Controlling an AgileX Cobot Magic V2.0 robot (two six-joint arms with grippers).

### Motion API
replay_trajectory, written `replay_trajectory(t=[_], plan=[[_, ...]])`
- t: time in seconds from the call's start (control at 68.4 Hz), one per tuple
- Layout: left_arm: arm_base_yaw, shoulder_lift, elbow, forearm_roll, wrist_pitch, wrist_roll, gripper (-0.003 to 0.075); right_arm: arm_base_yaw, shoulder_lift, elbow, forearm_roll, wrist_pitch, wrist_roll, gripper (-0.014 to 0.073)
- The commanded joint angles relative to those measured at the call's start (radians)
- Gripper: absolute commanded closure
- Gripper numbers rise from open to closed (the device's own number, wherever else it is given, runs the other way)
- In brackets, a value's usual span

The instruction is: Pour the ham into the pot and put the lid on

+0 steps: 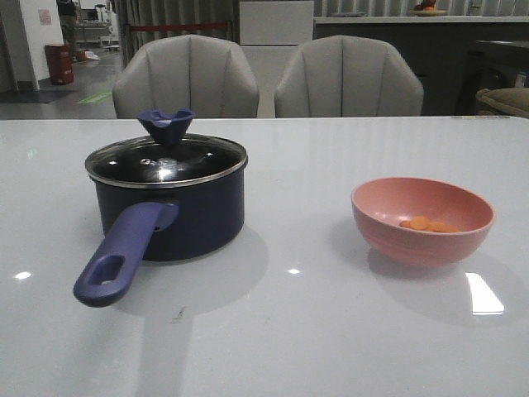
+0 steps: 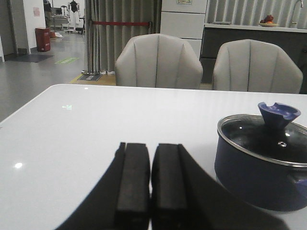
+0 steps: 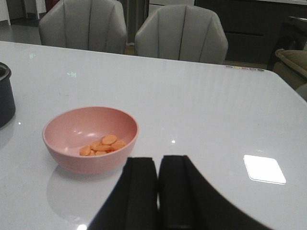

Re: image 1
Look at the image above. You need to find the glass lid with blue knob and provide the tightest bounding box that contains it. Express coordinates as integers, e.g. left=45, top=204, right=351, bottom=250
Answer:
left=85, top=109, right=248, bottom=189

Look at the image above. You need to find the pink bowl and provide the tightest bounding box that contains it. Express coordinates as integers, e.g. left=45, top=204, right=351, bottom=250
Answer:
left=351, top=177, right=496, bottom=267

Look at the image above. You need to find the orange ham slice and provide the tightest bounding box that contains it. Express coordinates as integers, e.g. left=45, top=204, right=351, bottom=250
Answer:
left=399, top=216, right=431, bottom=231
left=427, top=221, right=460, bottom=233

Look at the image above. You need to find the grey chair left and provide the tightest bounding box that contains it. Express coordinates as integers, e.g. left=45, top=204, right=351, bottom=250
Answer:
left=112, top=35, right=260, bottom=118

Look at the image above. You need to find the grey chair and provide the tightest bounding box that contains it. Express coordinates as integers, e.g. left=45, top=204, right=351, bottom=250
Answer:
left=274, top=35, right=424, bottom=118
left=112, top=35, right=260, bottom=118

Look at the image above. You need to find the grey chair right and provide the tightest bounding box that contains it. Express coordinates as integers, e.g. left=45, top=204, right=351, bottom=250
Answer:
left=274, top=35, right=424, bottom=118

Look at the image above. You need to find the white cabinet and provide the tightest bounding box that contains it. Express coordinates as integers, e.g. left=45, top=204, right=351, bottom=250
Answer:
left=239, top=1, right=314, bottom=118

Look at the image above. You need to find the red barrier belt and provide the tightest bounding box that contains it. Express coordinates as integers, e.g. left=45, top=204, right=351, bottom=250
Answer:
left=127, top=21, right=231, bottom=32

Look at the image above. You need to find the dark kitchen counter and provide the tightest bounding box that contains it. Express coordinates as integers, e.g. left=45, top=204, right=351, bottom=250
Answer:
left=313, top=16, right=528, bottom=116

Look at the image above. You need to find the red bin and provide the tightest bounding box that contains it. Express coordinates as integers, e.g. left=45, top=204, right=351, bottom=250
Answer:
left=45, top=44, right=74, bottom=85

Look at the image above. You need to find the fruit plate on counter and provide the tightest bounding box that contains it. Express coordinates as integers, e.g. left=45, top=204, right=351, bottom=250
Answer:
left=409, top=0, right=447, bottom=17

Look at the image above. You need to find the beige sofa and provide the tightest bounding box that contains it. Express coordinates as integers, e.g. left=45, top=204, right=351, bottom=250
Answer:
left=475, top=88, right=528, bottom=118

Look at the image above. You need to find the person in background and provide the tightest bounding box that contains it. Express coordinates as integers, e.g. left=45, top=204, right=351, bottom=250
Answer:
left=55, top=0, right=77, bottom=62

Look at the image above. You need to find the dark blue saucepan purple handle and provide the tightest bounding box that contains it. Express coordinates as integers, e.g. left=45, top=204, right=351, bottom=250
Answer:
left=73, top=167, right=245, bottom=307

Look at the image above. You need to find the pink wall notice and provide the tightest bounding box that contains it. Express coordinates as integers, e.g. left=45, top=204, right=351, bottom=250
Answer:
left=38, top=8, right=52, bottom=26

